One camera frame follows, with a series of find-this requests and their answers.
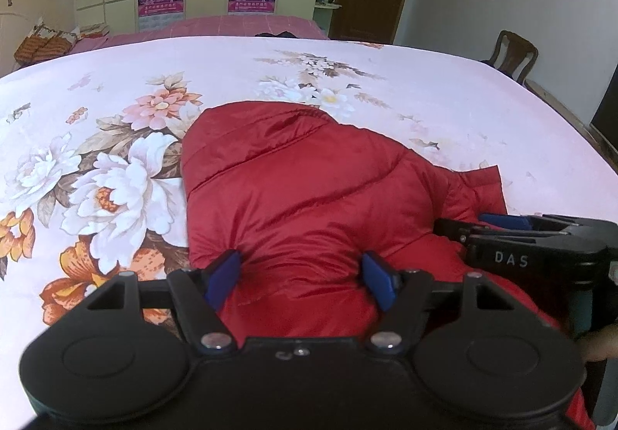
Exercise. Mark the red puffer jacket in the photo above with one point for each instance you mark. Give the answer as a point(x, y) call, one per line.
point(309, 198)

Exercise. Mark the pink bed sheet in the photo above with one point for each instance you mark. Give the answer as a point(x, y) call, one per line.
point(217, 27)

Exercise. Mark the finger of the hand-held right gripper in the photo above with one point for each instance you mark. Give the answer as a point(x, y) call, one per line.
point(456, 229)
point(502, 221)

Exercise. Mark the wooden board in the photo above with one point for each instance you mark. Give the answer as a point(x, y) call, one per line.
point(569, 116)

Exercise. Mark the woven orange bag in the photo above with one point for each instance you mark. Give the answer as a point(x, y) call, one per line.
point(43, 43)

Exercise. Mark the cream wooden headboard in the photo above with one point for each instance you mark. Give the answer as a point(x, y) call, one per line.
point(19, 10)

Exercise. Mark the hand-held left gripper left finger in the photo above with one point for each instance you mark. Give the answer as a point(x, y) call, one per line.
point(222, 278)

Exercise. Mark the stack of books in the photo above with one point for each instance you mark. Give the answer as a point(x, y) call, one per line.
point(94, 30)

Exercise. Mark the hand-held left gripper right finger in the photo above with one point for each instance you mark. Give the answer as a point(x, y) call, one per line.
point(379, 282)

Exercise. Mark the dark cloth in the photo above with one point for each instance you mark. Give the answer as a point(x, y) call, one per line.
point(275, 34)

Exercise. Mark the person's right hand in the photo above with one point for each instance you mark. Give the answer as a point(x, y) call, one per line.
point(601, 343)

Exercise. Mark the white floral quilt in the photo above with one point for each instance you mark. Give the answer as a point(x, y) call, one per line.
point(434, 101)

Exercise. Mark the brown wooden chair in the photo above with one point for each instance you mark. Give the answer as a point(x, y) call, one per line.
point(512, 55)

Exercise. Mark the black screen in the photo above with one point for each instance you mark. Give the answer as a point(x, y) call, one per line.
point(607, 116)

